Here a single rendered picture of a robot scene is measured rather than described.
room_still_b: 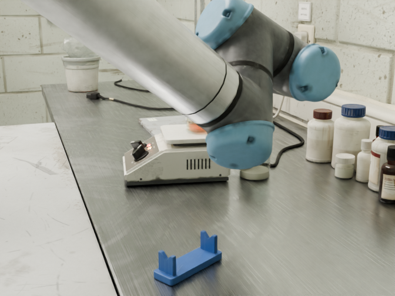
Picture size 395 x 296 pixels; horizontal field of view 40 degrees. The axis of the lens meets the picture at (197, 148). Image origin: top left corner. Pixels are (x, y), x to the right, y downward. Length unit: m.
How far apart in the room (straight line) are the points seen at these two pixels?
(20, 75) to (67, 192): 2.44
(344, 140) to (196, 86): 0.62
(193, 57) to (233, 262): 0.32
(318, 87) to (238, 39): 0.13
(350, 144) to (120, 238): 0.52
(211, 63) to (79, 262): 0.34
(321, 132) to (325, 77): 0.44
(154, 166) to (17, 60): 2.47
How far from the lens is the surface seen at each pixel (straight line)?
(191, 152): 1.01
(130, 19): 0.50
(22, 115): 3.46
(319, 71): 0.72
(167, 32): 0.52
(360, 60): 1.35
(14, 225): 0.90
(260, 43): 0.67
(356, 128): 1.11
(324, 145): 1.17
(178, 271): 0.70
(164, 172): 1.01
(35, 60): 3.41
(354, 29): 1.37
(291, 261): 0.76
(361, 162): 1.07
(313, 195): 0.99
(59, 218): 0.90
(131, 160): 1.06
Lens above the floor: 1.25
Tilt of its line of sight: 16 degrees down
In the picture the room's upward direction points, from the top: straight up
